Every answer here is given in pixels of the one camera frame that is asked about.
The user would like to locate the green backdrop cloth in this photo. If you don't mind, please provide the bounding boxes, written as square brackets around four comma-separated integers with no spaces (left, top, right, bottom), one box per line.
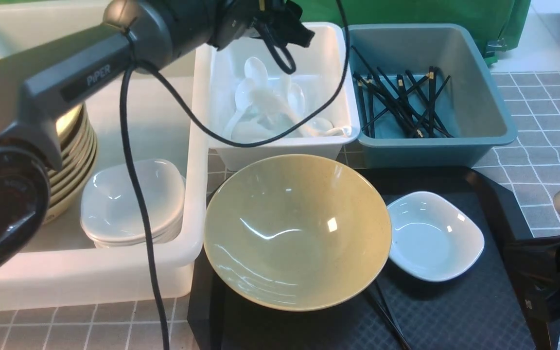
[0,0,530,58]

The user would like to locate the white square sauce dish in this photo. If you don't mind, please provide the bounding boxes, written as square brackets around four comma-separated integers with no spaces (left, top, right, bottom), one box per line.
[387,191,485,283]

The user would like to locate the stack of yellow bowls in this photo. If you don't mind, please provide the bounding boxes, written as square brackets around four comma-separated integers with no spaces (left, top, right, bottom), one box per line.
[43,105,98,225]

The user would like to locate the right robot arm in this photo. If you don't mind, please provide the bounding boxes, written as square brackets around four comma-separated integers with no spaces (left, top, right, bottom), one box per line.
[501,236,560,350]

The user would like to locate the black plastic serving tray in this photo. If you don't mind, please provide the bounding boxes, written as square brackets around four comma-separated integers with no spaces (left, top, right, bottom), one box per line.
[187,167,560,350]

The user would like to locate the yellow noodle bowl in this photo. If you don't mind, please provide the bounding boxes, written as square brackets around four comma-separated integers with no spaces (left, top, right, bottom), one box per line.
[204,154,392,312]

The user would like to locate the large white plastic tub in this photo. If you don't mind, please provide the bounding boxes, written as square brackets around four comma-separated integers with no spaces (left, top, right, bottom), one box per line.
[0,0,208,312]

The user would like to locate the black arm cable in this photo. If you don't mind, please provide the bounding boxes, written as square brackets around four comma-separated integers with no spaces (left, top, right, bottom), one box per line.
[120,0,350,350]

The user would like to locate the stack of white dishes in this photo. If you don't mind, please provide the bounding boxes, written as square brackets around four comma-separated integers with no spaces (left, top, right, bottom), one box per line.
[80,159,186,248]

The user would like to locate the black chopstick in bin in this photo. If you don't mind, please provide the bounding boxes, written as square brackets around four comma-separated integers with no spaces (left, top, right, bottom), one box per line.
[367,74,375,138]
[351,45,424,138]
[427,66,436,138]

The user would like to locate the black chopstick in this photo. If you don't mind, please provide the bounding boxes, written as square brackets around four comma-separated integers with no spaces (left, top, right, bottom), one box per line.
[367,74,375,138]
[365,279,411,350]
[351,45,424,138]
[427,66,436,138]

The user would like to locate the small white spoon bin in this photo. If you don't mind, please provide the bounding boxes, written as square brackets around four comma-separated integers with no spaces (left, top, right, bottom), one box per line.
[194,22,360,172]

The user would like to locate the teal plastic chopstick bin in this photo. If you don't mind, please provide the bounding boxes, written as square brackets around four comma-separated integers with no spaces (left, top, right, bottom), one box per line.
[349,24,517,168]

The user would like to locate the grey checked table mat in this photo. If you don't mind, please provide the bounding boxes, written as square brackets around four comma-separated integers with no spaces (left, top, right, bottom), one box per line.
[0,72,560,350]

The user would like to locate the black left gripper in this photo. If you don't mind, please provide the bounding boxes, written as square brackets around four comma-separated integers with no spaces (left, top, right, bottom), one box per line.
[210,0,315,50]

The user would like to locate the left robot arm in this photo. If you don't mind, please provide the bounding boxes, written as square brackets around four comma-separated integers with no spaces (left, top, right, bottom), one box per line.
[0,0,314,267]

